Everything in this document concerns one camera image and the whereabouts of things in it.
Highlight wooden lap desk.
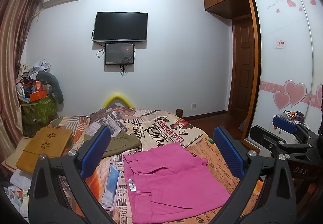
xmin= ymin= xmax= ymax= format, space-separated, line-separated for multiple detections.
xmin=16 ymin=128 xmax=72 ymax=174

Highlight olive green folded garment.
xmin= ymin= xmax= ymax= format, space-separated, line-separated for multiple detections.
xmin=84 ymin=129 xmax=142 ymax=159

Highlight brown wooden door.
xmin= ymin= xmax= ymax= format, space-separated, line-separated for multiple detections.
xmin=228 ymin=16 xmax=255 ymax=122

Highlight black wall television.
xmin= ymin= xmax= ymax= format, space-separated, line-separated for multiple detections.
xmin=93 ymin=12 xmax=148 ymax=42

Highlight green storage bag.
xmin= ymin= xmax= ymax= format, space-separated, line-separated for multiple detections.
xmin=20 ymin=95 xmax=57 ymax=124

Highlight pink pants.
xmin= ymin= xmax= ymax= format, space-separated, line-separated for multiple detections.
xmin=123 ymin=143 xmax=230 ymax=223

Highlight orange box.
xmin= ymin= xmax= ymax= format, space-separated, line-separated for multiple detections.
xmin=29 ymin=90 xmax=48 ymax=102

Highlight striped pink curtain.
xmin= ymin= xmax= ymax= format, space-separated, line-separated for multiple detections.
xmin=1 ymin=0 xmax=41 ymax=161

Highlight small black wall monitor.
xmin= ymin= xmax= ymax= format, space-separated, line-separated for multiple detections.
xmin=105 ymin=43 xmax=135 ymax=65

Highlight grey plush toy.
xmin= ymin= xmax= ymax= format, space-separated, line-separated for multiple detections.
xmin=36 ymin=71 xmax=64 ymax=104

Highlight white bedside cabinet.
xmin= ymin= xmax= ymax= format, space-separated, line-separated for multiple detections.
xmin=269 ymin=115 xmax=300 ymax=144

